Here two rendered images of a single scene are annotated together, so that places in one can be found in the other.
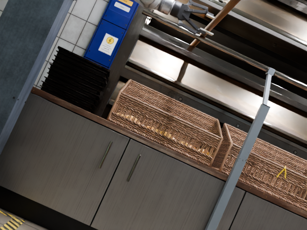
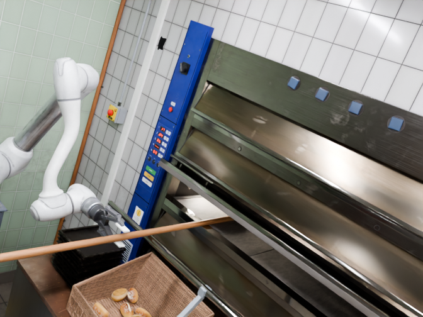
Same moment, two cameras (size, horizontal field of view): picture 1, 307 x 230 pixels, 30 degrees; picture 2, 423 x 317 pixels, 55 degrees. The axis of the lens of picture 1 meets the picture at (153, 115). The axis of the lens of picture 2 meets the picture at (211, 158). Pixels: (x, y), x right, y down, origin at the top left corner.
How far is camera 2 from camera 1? 2.61 m
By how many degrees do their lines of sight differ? 44
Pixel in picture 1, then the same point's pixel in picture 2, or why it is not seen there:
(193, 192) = not seen: outside the picture
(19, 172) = not seen: outside the picture
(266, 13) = (270, 195)
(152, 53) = not seen: hidden behind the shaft
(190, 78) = (197, 260)
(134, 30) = (158, 204)
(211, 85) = (214, 272)
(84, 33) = (127, 203)
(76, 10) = (123, 182)
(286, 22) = (292, 207)
